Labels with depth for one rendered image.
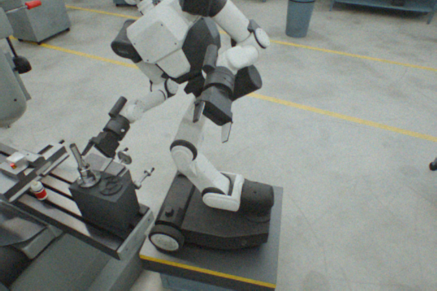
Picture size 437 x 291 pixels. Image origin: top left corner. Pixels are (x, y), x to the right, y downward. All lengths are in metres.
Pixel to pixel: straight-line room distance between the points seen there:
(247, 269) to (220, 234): 0.25
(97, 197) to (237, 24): 0.82
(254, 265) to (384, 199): 1.48
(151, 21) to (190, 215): 1.09
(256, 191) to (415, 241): 1.47
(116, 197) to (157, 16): 0.67
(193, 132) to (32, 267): 0.94
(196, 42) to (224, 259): 1.20
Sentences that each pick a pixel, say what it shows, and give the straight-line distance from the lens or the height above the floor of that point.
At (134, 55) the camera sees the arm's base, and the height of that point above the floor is 1.47.
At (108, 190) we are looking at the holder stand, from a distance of 1.20.
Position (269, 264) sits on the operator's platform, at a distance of 1.81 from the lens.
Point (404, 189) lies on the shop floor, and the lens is 3.07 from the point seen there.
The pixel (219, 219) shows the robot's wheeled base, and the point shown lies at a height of 0.57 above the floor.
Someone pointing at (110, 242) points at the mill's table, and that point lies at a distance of 1.31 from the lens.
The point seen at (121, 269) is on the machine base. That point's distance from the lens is 2.09.
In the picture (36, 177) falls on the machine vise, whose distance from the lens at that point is 1.66.
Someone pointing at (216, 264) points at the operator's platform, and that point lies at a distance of 1.79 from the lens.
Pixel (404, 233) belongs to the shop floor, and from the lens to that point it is 2.74.
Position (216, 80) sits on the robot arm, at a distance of 0.84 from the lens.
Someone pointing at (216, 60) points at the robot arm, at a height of 1.61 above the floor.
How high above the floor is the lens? 2.01
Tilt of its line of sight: 39 degrees down
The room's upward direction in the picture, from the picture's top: straight up
